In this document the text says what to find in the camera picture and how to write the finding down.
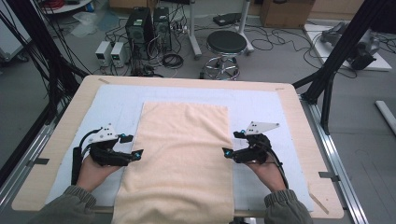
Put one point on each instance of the black tape strip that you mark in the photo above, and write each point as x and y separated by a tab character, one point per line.
39	161

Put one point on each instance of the cream towel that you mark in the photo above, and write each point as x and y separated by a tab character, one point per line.
180	161

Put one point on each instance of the white base board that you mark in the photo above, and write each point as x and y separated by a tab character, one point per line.
320	46

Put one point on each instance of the clear plastic sheet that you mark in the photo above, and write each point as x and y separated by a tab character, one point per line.
90	23

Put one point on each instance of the flat black device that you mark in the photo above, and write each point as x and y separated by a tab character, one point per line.
227	19

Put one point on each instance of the thin wooden strip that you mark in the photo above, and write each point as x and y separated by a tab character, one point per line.
318	202

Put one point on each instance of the person's right hand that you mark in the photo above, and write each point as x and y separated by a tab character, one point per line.
267	175

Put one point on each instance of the white round table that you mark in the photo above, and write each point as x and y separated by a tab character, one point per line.
67	6

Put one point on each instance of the white power supply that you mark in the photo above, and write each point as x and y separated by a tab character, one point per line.
119	54
103	53

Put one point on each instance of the black round stool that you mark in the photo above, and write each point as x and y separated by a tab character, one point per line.
226	42

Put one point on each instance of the grey metal bracket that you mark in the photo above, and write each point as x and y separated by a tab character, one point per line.
328	175

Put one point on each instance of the cardboard box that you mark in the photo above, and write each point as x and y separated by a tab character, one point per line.
286	14

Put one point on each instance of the large black computer tower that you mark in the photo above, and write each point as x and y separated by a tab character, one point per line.
138	31

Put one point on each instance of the aluminium rail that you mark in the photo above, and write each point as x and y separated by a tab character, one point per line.
21	174
339	165

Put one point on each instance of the white grid mat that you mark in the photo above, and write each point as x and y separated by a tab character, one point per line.
109	105

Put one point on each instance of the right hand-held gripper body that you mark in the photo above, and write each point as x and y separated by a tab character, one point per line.
255	149

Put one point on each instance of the black metal frame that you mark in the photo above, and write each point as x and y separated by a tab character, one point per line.
336	53

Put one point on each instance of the white desk leg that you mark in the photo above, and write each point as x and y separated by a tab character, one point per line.
244	25
193	34

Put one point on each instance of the slim black computer tower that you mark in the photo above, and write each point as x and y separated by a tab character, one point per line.
162	28

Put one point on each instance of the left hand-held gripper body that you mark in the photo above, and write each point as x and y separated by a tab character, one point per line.
109	152

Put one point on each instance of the person's left hand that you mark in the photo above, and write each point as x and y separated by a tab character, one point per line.
93	174

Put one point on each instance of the white tube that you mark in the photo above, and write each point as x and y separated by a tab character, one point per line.
386	113

